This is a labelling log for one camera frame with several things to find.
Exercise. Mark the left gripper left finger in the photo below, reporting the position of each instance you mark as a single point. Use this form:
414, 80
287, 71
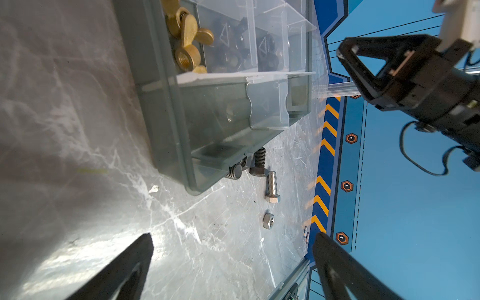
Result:
123, 278

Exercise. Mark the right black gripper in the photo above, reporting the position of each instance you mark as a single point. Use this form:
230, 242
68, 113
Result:
409, 74

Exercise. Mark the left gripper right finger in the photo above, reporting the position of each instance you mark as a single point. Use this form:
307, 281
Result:
342, 277

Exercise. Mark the black wing nut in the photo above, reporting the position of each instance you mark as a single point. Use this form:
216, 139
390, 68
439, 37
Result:
231, 52
268, 60

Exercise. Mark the silver hex bolt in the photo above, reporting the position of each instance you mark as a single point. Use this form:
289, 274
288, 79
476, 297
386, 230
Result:
272, 195

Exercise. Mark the black bolt near box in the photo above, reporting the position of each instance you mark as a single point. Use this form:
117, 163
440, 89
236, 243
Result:
236, 171

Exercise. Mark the grey plastic organizer box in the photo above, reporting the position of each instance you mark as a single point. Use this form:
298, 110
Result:
199, 125

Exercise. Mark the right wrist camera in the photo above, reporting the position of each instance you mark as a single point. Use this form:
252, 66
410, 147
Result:
461, 22

